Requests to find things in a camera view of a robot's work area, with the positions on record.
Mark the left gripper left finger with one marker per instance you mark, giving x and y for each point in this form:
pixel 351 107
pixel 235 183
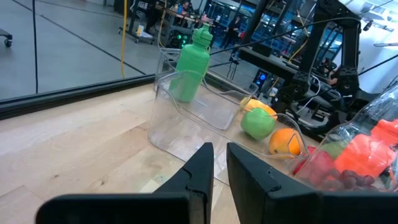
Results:
pixel 192 186

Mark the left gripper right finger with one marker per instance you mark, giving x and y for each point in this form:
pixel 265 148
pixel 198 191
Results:
pixel 255 186

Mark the yellow mango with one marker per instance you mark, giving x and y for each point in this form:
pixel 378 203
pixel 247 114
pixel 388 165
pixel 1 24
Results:
pixel 259 104

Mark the green pear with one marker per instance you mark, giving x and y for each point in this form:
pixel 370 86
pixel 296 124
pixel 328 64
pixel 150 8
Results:
pixel 334 148

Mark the dark red grape bunch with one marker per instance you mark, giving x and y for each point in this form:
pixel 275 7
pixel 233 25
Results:
pixel 351 179

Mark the green plastic bottle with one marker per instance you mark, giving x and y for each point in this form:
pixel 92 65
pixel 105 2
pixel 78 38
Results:
pixel 192 62

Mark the clear water bottle white cap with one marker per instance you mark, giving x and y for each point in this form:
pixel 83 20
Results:
pixel 357 109

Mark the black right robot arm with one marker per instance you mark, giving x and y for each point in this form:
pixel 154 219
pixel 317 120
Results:
pixel 349 46

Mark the orange fruit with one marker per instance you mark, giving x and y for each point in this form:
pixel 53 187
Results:
pixel 284 141

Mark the green apple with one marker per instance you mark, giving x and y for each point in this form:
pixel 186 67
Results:
pixel 257 124

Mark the clear plastic bin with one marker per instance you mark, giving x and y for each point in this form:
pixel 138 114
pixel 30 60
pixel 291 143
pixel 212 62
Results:
pixel 163 63
pixel 174 124

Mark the black computer case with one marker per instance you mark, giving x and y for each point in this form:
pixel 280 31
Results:
pixel 261 79

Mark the black desk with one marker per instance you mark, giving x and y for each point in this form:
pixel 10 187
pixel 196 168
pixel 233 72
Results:
pixel 270 60

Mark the person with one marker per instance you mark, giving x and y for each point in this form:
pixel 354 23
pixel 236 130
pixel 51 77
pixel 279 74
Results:
pixel 332 74
pixel 231 31

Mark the black caster base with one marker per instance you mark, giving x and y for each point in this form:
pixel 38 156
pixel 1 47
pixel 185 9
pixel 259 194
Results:
pixel 7 37

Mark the black aluminium table frame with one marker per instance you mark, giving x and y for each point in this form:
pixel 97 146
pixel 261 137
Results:
pixel 62 96

